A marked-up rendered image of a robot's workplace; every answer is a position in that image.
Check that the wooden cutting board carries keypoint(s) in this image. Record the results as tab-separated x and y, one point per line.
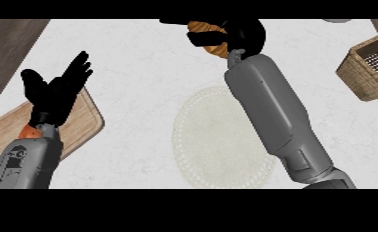
81	122

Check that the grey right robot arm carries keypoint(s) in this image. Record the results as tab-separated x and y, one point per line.
277	119

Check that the dark wooden panel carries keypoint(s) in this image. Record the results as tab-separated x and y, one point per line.
16	46

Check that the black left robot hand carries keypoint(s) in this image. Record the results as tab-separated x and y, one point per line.
53	96

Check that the grey rounded object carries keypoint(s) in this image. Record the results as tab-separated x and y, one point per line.
336	20

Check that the round cream placemat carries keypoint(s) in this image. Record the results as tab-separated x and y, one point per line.
215	142

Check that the wicker basket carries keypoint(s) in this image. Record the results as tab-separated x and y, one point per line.
362	72

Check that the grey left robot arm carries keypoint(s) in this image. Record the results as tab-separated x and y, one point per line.
29	162

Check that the brown croissant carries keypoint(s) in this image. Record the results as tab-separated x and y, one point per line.
209	39

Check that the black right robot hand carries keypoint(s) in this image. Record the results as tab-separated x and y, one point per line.
245	39

